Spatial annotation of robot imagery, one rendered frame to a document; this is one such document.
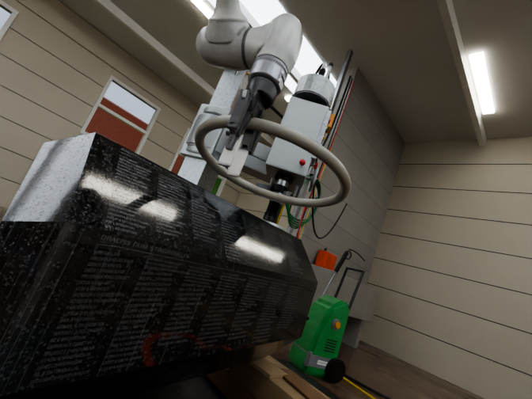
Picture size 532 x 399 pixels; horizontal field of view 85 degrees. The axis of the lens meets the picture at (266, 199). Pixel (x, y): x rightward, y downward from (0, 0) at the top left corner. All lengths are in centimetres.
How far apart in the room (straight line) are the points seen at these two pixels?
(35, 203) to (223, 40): 57
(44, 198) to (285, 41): 64
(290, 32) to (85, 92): 679
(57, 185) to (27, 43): 675
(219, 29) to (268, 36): 13
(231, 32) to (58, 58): 675
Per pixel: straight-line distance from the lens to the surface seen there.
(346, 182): 79
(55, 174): 81
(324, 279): 375
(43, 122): 719
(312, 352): 244
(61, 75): 741
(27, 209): 75
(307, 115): 161
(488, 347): 546
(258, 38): 81
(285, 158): 150
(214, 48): 87
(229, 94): 225
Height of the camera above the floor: 62
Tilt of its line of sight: 12 degrees up
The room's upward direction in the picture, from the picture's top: 20 degrees clockwise
